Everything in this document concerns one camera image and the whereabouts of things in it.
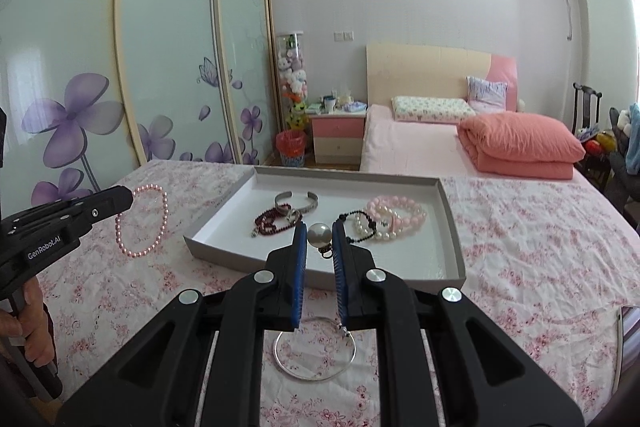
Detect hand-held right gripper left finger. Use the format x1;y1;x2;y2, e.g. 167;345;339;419
54;224;309;427

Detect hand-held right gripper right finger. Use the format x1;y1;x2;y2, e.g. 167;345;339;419
331;221;586;427

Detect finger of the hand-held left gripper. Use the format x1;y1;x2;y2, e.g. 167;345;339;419
15;199;134;241
10;185;135;228

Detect pink pearl bracelet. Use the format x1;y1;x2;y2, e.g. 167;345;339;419
115;184;170;258

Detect pearl earring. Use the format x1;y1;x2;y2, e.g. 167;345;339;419
307;222;337;260

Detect white pearl bracelet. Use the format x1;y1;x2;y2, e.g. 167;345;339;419
354;204;402;244

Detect black bead bracelet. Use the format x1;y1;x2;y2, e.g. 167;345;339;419
335;208;379;242

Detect dark red bead bracelet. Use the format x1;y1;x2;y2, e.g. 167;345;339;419
250;202;301;239

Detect silver cuff bracelet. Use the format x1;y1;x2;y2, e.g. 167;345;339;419
274;190;320;213

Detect grey cardboard box tray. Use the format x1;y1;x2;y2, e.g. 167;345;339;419
183;165;467;292

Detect large pink bead bracelet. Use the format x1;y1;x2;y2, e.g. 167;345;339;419
365;195;429;230

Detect thin silver bangle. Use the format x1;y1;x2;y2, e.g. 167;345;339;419
273;316;357;381

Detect person's left hand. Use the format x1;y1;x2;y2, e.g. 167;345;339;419
0;279;52;371

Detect red trash bin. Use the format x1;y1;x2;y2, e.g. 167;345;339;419
275;129;308;168

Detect pink and cream nightstand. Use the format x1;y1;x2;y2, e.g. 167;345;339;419
310;104;369;166

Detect bed with cream headboard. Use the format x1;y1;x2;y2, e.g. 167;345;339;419
359;44;608;198

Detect wardrobe with floral sliding doors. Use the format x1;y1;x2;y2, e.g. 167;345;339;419
0;0;284;208

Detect pink floral tablecloth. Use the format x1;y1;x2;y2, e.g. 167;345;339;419
30;159;640;427

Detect floral white pillow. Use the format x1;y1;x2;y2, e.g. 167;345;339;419
391;95;477;124

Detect clear tube of plush toys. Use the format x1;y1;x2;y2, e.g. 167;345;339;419
276;31;309;132

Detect folded salmon quilt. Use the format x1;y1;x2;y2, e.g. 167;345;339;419
457;112;586;180

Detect small lilac pillow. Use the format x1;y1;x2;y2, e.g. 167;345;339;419
466;76;510;114

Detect colourful toys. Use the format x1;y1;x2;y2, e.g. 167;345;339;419
580;127;619;156

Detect black wooden chair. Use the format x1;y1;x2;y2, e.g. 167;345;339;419
572;83;609;188

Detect dark flat device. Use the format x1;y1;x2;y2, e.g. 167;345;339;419
619;304;640;401

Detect black office chair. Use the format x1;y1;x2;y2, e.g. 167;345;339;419
607;107;640;229

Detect air conditioner pipe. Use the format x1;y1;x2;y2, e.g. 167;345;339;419
562;0;586;40

